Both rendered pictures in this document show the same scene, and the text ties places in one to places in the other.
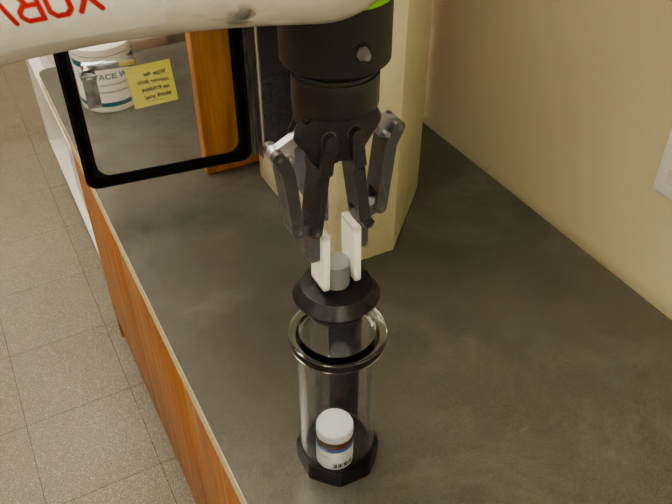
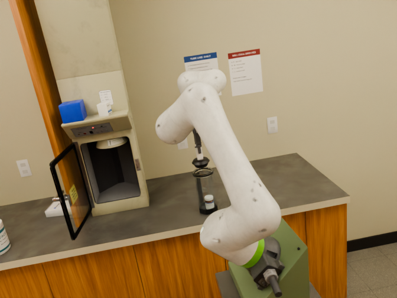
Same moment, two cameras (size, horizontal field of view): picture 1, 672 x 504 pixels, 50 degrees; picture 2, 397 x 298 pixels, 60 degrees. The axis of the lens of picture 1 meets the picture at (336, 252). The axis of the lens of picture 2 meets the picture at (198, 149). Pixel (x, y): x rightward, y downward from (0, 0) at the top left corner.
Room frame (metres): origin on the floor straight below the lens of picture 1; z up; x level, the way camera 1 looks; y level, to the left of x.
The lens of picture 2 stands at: (-0.08, 1.50, 1.84)
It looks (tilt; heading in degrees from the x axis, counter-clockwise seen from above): 19 degrees down; 293
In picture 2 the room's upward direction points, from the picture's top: 8 degrees counter-clockwise
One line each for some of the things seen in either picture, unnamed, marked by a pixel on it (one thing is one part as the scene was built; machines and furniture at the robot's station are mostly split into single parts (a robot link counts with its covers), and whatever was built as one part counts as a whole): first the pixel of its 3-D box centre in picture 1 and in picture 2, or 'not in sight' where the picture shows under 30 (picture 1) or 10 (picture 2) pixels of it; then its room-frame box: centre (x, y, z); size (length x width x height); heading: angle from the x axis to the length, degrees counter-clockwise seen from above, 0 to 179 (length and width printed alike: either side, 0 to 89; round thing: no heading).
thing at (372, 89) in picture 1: (335, 111); not in sight; (0.56, 0.00, 1.43); 0.08 x 0.07 x 0.09; 117
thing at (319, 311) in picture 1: (336, 283); (200, 159); (0.56, 0.00, 1.23); 0.09 x 0.09 x 0.07
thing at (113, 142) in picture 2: not in sight; (110, 138); (1.09, -0.02, 1.34); 0.18 x 0.18 x 0.05
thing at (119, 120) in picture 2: not in sight; (98, 126); (1.04, 0.12, 1.46); 0.32 x 0.11 x 0.10; 28
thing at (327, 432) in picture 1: (337, 392); (205, 190); (0.56, 0.00, 1.06); 0.11 x 0.11 x 0.21
